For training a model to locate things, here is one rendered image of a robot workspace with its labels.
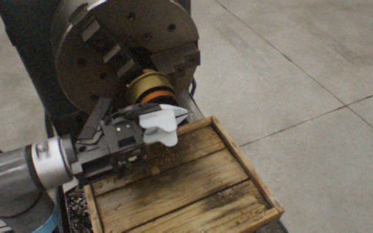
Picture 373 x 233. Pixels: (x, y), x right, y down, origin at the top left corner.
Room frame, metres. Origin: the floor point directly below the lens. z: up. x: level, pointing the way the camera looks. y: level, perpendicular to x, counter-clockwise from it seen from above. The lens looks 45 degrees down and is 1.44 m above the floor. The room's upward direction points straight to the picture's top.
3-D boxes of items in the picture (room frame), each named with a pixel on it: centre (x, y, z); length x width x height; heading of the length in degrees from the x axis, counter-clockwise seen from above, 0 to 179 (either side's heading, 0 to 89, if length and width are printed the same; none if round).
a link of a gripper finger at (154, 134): (0.34, 0.04, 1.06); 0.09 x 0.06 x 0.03; 115
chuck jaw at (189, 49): (0.52, 0.02, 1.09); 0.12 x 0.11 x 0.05; 115
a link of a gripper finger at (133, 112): (0.34, 0.09, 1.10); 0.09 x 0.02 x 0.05; 115
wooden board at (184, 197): (0.33, 0.03, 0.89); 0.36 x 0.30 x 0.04; 115
